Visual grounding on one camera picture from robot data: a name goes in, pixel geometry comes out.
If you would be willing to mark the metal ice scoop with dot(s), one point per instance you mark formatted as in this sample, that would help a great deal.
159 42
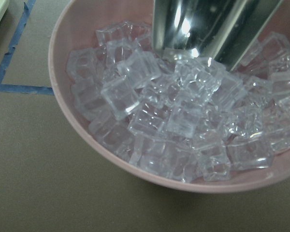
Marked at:
219 29

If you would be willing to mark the pile of clear ice cubes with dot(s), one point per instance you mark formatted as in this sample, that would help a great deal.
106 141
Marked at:
183 120

